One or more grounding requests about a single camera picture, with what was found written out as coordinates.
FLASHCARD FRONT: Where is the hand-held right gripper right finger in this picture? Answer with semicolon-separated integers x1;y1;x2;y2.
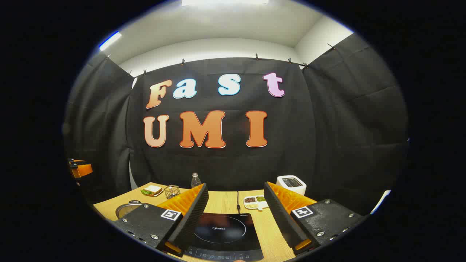
264;182;366;255

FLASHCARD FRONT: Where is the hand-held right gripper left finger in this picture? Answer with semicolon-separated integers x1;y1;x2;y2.
114;183;209;257

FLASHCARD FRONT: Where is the black induction cooktop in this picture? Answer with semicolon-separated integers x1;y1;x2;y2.
184;213;264;262

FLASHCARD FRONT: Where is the steel pot with black handles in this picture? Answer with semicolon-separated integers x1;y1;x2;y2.
115;200;143;219

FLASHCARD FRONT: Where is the white divided dish with beans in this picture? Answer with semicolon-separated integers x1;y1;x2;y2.
243;195;269;212

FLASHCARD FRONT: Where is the white toaster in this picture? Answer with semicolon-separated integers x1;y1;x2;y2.
276;175;307;197

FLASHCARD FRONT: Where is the sandwich with lettuce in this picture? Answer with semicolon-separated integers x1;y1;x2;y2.
141;185;163;197

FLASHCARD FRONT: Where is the white panel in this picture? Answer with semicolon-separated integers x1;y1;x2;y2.
371;190;392;214

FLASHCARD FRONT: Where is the black backdrop cloth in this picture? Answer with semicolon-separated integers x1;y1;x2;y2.
64;33;408;215

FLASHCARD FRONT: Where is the ceiling light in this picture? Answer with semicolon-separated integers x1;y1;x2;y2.
181;0;270;7
99;31;122;51

